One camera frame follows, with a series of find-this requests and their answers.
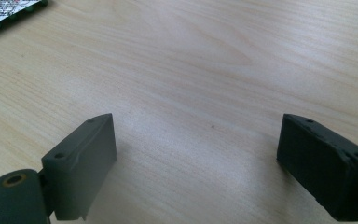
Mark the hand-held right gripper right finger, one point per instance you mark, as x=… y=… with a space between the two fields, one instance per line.
x=320 y=165

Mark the silver blister pack green pills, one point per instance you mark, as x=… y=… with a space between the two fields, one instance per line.
x=3 y=12

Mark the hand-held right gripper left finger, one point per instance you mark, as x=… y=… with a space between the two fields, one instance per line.
x=79 y=168

